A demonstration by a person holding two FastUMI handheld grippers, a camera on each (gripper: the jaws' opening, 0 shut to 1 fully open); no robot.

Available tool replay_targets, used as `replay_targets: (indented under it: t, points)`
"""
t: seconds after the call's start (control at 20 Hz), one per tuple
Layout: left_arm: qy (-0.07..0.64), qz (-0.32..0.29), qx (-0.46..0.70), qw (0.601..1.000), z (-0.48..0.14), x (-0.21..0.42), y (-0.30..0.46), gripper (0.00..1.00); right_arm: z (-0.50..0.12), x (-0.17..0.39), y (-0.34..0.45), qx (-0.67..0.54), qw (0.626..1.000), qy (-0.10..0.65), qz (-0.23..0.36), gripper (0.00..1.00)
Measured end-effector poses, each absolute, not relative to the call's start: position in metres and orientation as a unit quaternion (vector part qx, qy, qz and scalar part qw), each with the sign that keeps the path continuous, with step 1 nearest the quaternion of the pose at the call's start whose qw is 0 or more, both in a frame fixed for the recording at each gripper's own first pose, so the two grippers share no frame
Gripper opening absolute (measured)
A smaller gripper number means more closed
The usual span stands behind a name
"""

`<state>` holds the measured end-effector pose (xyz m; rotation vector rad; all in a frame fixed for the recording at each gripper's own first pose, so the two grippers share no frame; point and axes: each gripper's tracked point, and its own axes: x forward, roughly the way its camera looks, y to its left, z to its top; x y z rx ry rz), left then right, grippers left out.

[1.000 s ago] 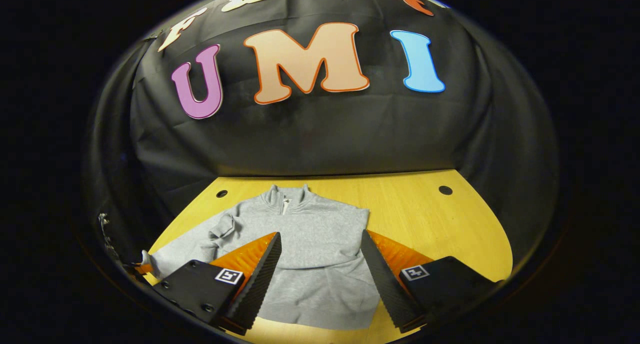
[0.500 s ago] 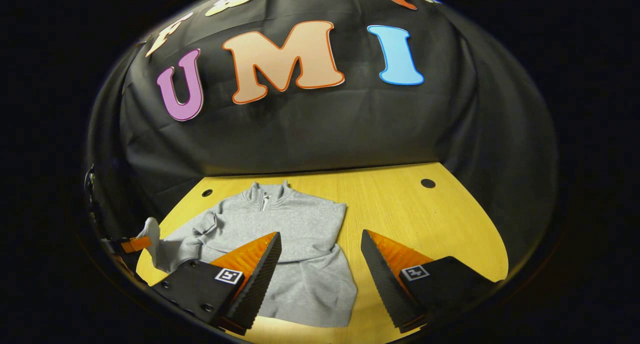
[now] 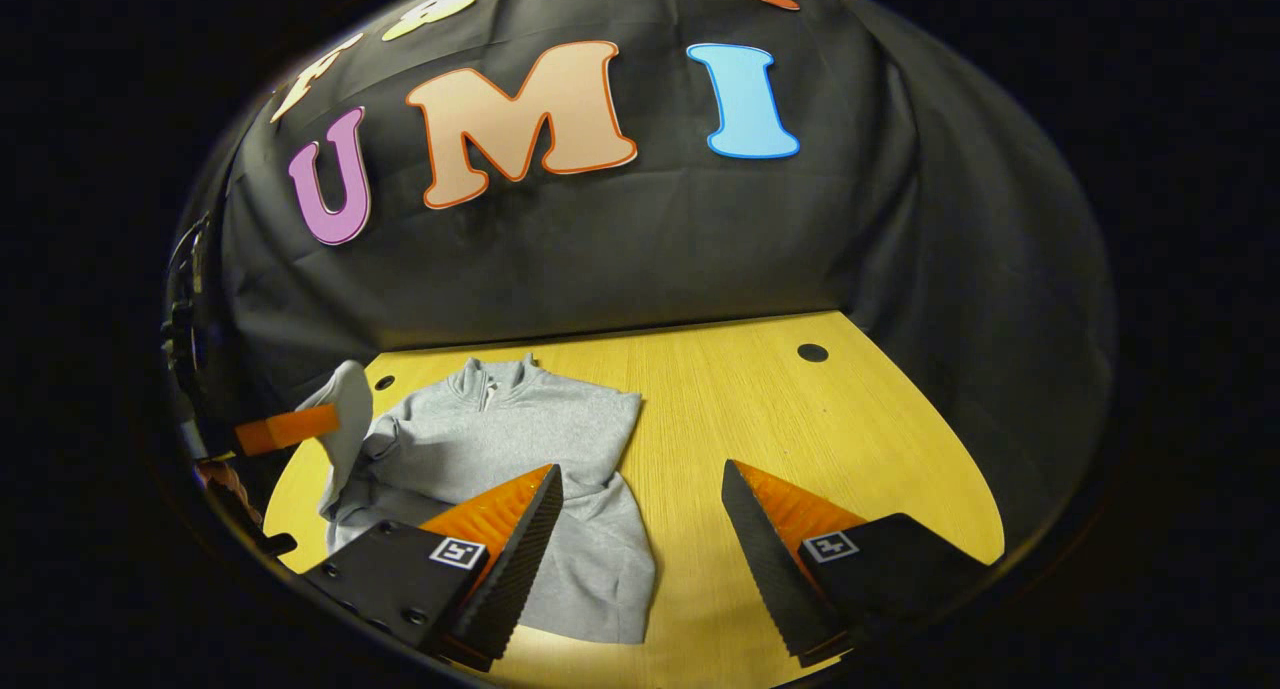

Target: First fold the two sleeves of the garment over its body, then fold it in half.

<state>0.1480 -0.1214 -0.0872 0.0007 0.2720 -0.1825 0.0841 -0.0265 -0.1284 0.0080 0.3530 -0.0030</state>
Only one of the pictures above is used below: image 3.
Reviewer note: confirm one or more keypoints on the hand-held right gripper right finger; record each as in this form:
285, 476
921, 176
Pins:
765, 569

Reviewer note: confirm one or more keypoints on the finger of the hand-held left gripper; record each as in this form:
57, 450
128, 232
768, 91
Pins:
285, 430

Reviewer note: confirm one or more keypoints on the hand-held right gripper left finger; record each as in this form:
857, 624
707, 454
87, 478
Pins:
520, 559

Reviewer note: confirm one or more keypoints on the grey zip-neck sweatshirt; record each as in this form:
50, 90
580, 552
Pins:
520, 429

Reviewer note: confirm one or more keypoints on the black backdrop cloth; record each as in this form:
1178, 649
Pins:
650, 249

